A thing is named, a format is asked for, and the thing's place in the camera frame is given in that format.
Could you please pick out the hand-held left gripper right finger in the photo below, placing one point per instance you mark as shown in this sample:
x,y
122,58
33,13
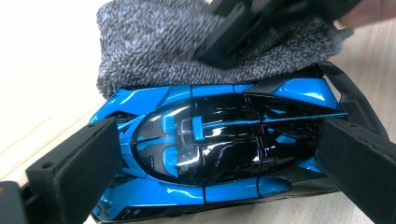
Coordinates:
x,y
358,168

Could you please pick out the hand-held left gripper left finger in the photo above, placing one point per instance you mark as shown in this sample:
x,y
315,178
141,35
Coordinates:
x,y
77,174

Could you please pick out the grey knitted cloth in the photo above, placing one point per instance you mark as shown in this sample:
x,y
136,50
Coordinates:
x,y
149,46

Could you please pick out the blue and black toy car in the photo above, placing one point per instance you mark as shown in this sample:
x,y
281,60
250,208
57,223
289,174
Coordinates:
x,y
224,149

